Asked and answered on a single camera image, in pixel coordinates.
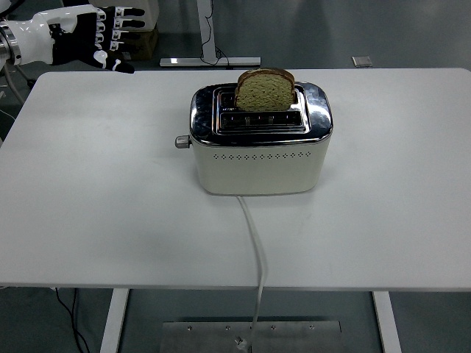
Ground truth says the brown bread slice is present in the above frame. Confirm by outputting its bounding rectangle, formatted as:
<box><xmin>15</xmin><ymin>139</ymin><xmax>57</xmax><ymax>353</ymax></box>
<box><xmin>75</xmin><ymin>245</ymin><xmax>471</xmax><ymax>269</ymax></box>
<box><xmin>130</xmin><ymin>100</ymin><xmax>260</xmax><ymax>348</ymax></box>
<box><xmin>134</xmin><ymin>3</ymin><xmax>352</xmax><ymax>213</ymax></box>
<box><xmin>234</xmin><ymin>67</ymin><xmax>297</xmax><ymax>113</ymax></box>

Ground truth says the brown cardboard box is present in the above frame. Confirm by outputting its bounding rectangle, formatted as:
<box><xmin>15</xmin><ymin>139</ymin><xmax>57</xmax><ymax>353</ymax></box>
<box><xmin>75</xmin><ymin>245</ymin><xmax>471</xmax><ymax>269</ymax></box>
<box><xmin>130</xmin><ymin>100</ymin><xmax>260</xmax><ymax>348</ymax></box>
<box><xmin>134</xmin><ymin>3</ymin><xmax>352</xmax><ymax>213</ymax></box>
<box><xmin>119</xmin><ymin>24</ymin><xmax>160</xmax><ymax>62</ymax></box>

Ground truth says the white power cable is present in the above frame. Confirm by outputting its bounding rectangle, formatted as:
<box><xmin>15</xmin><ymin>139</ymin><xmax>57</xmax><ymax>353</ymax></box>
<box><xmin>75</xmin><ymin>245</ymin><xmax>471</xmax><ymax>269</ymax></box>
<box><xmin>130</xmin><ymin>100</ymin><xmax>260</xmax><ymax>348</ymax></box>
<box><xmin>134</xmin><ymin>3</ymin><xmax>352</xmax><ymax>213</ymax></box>
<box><xmin>234</xmin><ymin>194</ymin><xmax>269</xmax><ymax>353</ymax></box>

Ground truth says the white table leg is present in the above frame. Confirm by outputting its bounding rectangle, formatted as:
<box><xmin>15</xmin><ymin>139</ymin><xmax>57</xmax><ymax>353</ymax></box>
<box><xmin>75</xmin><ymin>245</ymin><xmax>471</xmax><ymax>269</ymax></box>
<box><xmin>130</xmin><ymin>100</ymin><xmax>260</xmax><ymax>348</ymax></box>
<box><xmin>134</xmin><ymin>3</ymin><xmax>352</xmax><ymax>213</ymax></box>
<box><xmin>372</xmin><ymin>290</ymin><xmax>403</xmax><ymax>353</ymax></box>
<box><xmin>99</xmin><ymin>288</ymin><xmax>130</xmax><ymax>353</ymax></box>

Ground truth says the black cable on stand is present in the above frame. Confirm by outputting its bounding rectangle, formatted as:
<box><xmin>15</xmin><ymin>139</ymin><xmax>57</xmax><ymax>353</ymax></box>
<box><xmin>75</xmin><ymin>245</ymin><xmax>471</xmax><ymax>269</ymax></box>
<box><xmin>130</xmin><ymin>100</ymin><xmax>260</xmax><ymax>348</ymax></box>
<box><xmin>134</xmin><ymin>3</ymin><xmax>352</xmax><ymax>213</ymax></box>
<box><xmin>199</xmin><ymin>0</ymin><xmax>235</xmax><ymax>71</ymax></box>

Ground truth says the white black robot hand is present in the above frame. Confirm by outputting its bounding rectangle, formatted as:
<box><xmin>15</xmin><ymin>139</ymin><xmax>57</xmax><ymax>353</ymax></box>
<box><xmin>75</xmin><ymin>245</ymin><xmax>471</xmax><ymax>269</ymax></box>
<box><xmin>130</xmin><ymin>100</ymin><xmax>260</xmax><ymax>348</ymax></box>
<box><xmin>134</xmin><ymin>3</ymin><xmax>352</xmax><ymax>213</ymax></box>
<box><xmin>7</xmin><ymin>5</ymin><xmax>146</xmax><ymax>74</ymax></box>

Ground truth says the cream chrome toaster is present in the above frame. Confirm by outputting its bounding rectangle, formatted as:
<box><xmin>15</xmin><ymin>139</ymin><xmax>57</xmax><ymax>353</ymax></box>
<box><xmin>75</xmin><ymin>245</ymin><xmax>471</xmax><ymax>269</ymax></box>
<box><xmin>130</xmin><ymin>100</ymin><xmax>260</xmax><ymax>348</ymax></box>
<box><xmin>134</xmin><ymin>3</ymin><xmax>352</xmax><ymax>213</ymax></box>
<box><xmin>188</xmin><ymin>81</ymin><xmax>334</xmax><ymax>196</ymax></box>

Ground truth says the white desk stand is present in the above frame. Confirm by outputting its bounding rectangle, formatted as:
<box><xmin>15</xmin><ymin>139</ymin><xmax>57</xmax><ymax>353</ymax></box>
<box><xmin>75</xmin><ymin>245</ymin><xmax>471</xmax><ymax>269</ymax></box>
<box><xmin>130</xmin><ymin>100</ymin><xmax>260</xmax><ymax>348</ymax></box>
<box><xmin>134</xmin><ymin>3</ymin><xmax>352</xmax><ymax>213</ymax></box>
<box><xmin>159</xmin><ymin>0</ymin><xmax>261</xmax><ymax>68</ymax></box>

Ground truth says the thin black cable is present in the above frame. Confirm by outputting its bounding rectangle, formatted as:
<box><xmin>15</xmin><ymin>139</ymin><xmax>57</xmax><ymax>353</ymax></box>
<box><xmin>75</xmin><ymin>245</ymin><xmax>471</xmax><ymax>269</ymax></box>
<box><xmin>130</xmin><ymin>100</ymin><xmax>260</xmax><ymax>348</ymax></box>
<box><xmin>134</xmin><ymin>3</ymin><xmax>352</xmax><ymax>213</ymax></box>
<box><xmin>71</xmin><ymin>288</ymin><xmax>79</xmax><ymax>353</ymax></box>
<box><xmin>54</xmin><ymin>288</ymin><xmax>91</xmax><ymax>353</ymax></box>

